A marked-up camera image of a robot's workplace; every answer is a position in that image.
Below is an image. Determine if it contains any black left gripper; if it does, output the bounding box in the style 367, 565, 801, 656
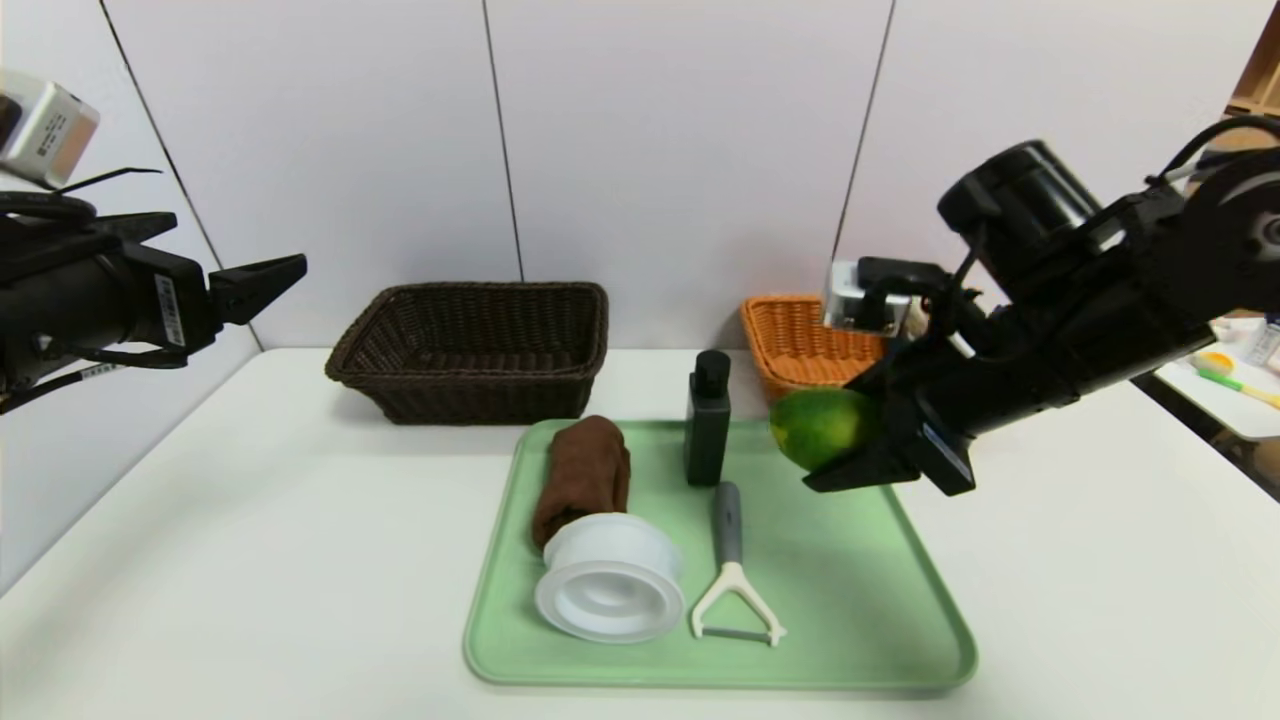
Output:
0, 211, 308, 393

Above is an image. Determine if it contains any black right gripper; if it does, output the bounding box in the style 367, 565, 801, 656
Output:
801, 346, 1080, 497

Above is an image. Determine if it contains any green lime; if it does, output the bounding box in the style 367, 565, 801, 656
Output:
770, 388, 886, 471

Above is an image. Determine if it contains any black pump bottle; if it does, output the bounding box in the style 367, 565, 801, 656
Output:
684, 350, 732, 487

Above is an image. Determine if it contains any grey handled white peeler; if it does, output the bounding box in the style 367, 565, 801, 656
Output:
690, 481, 787, 648

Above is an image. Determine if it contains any orange wicker basket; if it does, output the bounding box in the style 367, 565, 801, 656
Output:
740, 295, 901, 403

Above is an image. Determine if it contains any dark brown wicker basket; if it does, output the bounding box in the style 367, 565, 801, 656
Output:
325, 282, 610, 427

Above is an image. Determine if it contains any light green plastic tray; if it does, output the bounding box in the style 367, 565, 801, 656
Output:
464, 418, 978, 689

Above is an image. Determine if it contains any rolled brown towel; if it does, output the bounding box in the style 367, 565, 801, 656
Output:
531, 416, 632, 549

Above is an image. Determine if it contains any white round plastic container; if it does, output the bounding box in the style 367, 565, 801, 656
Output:
534, 511, 687, 643

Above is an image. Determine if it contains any white side table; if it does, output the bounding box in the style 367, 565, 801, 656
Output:
1160, 315, 1280, 443

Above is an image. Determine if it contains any light wooden cabinet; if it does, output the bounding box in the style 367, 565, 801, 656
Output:
1225, 25, 1280, 121

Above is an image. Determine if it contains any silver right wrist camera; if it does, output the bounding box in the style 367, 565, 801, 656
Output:
822, 260, 913, 336

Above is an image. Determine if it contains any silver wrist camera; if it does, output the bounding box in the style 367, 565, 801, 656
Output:
822, 260, 913, 336
0, 70, 101, 191

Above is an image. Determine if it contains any thin black tagged cable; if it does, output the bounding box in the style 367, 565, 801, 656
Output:
0, 345, 191, 413

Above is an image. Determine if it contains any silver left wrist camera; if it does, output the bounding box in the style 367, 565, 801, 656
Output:
0, 70, 101, 191

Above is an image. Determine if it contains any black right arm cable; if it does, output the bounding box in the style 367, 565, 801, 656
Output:
1150, 115, 1280, 186

